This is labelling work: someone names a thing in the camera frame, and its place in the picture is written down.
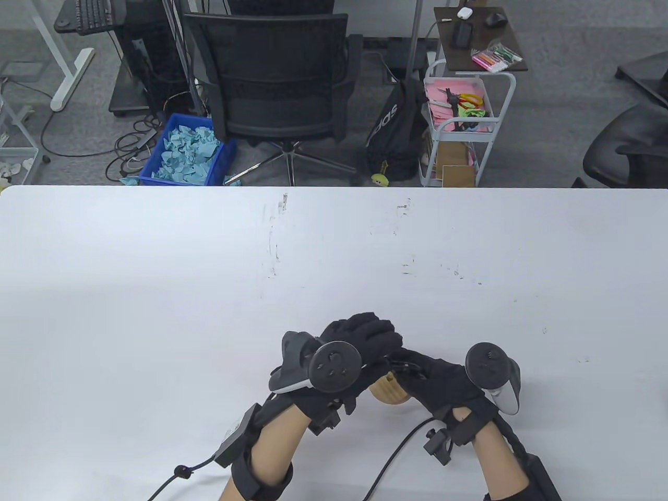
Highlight white utility cart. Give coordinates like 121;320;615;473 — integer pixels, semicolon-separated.
419;59;517;187

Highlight person's left forearm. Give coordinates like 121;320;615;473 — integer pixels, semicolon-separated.
218;404;308;501

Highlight person's right forearm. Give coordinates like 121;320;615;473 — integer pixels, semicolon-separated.
472;423;533;501

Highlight silver metal pole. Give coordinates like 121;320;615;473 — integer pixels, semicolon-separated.
406;0;424;81

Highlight person's left hand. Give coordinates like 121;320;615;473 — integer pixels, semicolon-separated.
257;312;403;424

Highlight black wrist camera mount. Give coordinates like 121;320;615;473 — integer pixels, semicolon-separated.
424;428;455;467
308;399;342;436

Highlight stack of pink papers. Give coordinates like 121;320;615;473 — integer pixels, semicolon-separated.
425;78;494;134

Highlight black chair back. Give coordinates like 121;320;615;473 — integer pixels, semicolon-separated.
225;0;336;16

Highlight pile of blue paper scraps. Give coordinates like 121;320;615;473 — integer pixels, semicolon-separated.
151;124;220;183

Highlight tangle of black floor cables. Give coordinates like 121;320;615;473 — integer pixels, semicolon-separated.
39;89;162;182

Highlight black forearm strap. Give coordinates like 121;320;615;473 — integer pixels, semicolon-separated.
484;485;535;501
232;449;294;501

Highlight black office chair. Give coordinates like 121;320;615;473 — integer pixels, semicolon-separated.
183;11;364;187

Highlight black keyboard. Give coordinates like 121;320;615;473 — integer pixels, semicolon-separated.
75;0;114;32

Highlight pack of coloured markers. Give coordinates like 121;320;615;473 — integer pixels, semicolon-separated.
471;44;523;72

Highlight brown side table top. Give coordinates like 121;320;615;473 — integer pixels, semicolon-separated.
434;6;529;72

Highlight black computer tower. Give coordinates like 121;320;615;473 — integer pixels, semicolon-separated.
109;0;188;118

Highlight black armchair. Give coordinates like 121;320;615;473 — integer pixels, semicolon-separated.
571;102;668;188

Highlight white desk leg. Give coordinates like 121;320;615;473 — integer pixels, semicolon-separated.
29;0;96;112

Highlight black backpack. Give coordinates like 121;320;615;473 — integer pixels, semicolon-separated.
365;78;428;182

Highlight black braided cable sleeve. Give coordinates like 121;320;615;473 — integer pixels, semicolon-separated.
496;415;529;462

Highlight white wire rack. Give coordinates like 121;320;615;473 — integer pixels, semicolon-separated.
0;94;40;186

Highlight brown cardboard sheets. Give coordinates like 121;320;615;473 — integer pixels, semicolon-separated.
436;141;478;187

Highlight black cable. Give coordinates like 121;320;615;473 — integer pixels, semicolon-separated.
148;455;217;501
367;416;436;501

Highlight black forearm sensor box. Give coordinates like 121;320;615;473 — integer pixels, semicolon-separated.
524;454;564;501
214;403;259;468

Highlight person's right hand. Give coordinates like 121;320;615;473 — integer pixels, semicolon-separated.
389;350;502;445

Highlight blue plastic bin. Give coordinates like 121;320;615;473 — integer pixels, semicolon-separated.
138;113;238;187

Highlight dark chair base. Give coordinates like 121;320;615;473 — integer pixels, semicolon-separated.
615;51;668;108

